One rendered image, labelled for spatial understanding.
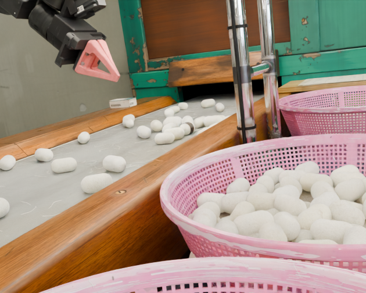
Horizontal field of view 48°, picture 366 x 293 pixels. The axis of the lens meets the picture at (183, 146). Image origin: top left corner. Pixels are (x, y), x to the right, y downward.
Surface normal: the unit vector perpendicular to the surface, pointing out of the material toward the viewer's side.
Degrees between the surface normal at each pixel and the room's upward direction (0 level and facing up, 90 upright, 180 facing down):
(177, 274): 75
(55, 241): 0
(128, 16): 90
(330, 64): 90
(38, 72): 90
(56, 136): 45
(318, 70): 90
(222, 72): 66
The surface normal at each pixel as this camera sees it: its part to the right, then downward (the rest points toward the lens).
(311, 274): -0.54, -0.01
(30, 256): -0.12, -0.97
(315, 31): -0.42, 0.25
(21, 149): 0.55, -0.70
